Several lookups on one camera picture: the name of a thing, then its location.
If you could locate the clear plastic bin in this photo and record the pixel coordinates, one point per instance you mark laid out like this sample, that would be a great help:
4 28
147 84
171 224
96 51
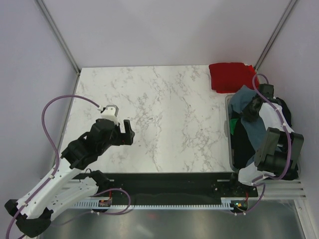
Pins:
228 129

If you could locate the blue grey t shirt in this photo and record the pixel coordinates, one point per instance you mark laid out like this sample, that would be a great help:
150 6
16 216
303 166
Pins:
247 136

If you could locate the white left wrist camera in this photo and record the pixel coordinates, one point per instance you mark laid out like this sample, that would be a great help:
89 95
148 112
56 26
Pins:
109 112

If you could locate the aluminium frame post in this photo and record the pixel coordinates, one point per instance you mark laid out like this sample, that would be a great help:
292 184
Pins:
53 26
276 32

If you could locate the green t shirt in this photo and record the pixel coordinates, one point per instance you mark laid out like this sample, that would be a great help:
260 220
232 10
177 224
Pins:
232 125

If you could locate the folded red t shirt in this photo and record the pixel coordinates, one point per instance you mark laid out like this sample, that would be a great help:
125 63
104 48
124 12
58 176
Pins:
230 77

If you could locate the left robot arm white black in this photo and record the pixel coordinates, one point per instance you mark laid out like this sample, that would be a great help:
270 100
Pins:
34 212

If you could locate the right aluminium frame post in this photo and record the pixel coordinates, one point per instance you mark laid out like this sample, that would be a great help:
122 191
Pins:
276 32

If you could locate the left aluminium frame post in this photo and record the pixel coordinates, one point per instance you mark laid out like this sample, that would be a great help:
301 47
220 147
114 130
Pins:
53 26

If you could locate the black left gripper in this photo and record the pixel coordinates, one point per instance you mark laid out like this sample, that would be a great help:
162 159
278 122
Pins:
129 133

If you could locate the black mounting base rail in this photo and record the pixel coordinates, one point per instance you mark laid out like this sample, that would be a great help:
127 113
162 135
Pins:
170 188

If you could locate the white slotted cable duct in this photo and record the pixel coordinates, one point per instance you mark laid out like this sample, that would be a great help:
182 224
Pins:
98 205

